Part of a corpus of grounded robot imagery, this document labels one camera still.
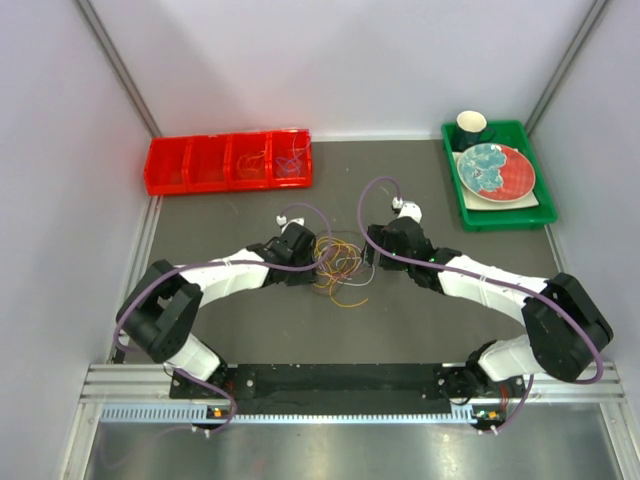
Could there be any dark green mug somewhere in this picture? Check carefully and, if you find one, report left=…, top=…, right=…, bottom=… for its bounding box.
left=451, top=110, right=496, bottom=152

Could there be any grey cable duct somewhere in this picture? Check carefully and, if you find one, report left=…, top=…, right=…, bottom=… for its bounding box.
left=100, top=404, right=503, bottom=425

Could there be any aluminium frame rail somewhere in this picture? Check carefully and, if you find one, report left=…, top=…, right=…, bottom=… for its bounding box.
left=58, top=362, right=639, bottom=479

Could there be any green plastic tray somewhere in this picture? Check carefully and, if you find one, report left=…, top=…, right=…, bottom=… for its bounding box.
left=441, top=120, right=558, bottom=232

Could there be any yellow cable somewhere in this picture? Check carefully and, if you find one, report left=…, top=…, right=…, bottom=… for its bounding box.
left=313, top=234, right=371, bottom=309

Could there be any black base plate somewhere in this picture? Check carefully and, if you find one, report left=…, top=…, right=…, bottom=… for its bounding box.
left=168, top=362, right=534, bottom=401

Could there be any brown cable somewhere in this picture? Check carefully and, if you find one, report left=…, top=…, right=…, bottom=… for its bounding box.
left=309, top=228, right=364, bottom=299

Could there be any pink cable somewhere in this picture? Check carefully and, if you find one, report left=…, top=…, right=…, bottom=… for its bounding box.
left=319, top=247, right=361, bottom=281

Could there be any orange cable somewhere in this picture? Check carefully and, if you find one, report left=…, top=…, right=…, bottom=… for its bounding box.
left=236, top=149, right=269, bottom=176

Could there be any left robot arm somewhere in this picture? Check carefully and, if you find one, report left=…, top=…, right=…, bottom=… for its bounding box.
left=116, top=219, right=316, bottom=397

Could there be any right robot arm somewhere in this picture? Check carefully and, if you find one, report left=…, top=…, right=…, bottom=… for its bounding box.
left=362, top=198, right=613, bottom=396

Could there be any blue cable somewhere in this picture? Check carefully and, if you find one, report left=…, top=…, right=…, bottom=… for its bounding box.
left=275, top=130, right=312, bottom=177

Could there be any white square plate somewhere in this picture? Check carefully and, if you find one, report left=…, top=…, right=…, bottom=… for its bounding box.
left=453, top=147, right=541, bottom=212

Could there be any blue and red plate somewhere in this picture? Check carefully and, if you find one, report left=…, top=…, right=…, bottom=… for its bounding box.
left=457, top=142, right=537, bottom=206

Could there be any red compartment bin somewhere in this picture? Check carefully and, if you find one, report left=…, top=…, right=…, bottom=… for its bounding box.
left=143, top=129, right=313, bottom=196

